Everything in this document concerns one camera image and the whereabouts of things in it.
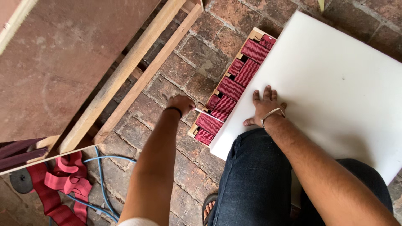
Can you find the rows of red ribbed bundles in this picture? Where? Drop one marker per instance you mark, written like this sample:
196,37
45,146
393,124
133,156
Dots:
231,88

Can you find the black round disc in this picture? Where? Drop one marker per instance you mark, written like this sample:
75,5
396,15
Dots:
20,181

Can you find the person's left hand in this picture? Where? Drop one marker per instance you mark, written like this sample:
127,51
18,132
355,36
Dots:
179,103

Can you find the brown plywood table top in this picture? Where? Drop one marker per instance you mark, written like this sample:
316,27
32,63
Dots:
59,59

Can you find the person's left fingers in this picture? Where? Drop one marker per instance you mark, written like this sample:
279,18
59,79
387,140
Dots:
190,106

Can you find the dark blue jeans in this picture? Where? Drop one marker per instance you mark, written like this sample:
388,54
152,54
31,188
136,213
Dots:
254,182

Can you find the person's foot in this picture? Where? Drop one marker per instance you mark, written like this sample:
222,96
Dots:
209,210

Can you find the wooden tray frame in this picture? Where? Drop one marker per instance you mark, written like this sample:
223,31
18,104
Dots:
255,34

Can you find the light wooden beam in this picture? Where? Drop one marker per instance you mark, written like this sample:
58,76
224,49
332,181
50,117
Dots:
147,75
125,72

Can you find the plywood panel edge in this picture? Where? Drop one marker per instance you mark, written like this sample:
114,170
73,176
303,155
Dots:
50,158

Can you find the white sleeve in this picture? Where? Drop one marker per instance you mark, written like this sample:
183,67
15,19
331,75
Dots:
138,222

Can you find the black wristband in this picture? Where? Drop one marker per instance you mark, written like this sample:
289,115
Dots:
174,110

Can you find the thin white stick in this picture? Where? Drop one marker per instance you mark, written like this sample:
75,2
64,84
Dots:
208,115

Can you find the black sandal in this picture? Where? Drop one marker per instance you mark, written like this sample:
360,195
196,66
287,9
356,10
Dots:
207,199

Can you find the maroon wooden planks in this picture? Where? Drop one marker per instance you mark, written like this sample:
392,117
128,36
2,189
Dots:
18,153

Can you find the person's right hand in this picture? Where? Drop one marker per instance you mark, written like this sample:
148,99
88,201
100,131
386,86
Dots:
265,108

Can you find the white foam board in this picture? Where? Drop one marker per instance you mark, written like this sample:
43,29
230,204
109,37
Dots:
323,91

